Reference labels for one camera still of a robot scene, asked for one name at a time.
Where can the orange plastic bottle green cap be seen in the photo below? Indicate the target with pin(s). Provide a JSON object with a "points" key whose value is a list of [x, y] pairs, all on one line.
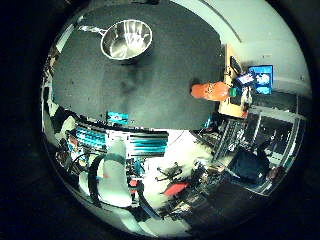
{"points": [[211, 91]]}

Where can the red office chair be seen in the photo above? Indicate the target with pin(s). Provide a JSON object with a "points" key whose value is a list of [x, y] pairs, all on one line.
{"points": [[175, 188]]}

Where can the wooden desk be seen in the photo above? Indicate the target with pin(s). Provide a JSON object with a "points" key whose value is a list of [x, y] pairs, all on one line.
{"points": [[229, 100]]}

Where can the blue computer monitor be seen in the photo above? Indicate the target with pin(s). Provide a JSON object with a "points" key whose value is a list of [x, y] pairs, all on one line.
{"points": [[262, 79]]}

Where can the metal frame shelf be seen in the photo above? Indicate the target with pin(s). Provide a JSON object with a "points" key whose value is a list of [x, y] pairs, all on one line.
{"points": [[276, 133]]}

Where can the teal striped equipment rack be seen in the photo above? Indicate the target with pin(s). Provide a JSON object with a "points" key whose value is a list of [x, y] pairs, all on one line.
{"points": [[146, 143]]}

